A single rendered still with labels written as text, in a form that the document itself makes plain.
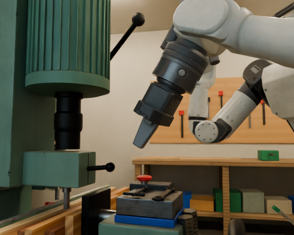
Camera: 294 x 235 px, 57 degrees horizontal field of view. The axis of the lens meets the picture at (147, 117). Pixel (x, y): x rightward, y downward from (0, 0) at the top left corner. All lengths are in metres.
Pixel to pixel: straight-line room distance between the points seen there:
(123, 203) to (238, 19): 0.35
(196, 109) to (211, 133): 0.10
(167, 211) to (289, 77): 0.51
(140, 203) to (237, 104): 0.62
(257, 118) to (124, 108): 1.85
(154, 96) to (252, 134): 3.43
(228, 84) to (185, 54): 3.43
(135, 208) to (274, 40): 0.33
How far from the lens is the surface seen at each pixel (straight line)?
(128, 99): 4.03
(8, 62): 0.64
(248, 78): 1.00
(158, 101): 0.49
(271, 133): 3.94
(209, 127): 0.94
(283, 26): 0.45
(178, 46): 0.51
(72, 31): 0.57
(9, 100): 0.62
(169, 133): 3.86
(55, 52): 0.56
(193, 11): 0.51
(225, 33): 0.47
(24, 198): 0.80
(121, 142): 4.02
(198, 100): 0.98
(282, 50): 0.44
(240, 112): 0.98
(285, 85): 0.82
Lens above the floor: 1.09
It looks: 5 degrees up
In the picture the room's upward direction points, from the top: straight up
